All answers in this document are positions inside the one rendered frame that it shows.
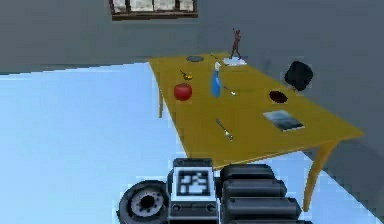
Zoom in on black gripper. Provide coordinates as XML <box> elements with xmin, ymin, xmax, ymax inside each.
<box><xmin>116</xmin><ymin>180</ymin><xmax>171</xmax><ymax>224</ymax></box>

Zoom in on yellow dining table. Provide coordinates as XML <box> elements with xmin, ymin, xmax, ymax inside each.
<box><xmin>147</xmin><ymin>51</ymin><xmax>365</xmax><ymax>213</ymax></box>

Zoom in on silver fork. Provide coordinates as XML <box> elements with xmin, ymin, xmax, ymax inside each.
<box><xmin>215</xmin><ymin>118</ymin><xmax>234</xmax><ymax>141</ymax></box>

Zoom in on red apple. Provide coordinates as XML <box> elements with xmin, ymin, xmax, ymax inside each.
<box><xmin>173</xmin><ymin>82</ymin><xmax>193</xmax><ymax>102</ymax></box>

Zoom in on golden ladle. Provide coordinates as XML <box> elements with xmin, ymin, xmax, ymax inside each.
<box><xmin>179</xmin><ymin>69</ymin><xmax>194</xmax><ymax>81</ymax></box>

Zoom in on blue spray bottle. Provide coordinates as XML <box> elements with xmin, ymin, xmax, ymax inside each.
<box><xmin>211</xmin><ymin>61</ymin><xmax>223</xmax><ymax>99</ymax></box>

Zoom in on silver spoon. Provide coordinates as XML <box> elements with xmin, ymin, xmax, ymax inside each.
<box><xmin>222</xmin><ymin>85</ymin><xmax>237</xmax><ymax>97</ymax></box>

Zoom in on grey plate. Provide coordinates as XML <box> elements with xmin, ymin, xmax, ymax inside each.
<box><xmin>185</xmin><ymin>55</ymin><xmax>205</xmax><ymax>64</ymax></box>

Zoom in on grey book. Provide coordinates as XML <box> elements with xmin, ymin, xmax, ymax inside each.
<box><xmin>262</xmin><ymin>109</ymin><xmax>306</xmax><ymax>133</ymax></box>

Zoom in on white cloth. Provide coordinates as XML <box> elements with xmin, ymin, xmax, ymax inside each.
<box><xmin>222</xmin><ymin>57</ymin><xmax>248</xmax><ymax>67</ymax></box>

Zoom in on dark red statuette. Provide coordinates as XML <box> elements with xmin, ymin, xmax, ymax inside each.
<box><xmin>230</xmin><ymin>27</ymin><xmax>243</xmax><ymax>61</ymax></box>

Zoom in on black chair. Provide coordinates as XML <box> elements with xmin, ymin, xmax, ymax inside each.
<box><xmin>283</xmin><ymin>60</ymin><xmax>314</xmax><ymax>92</ymax></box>

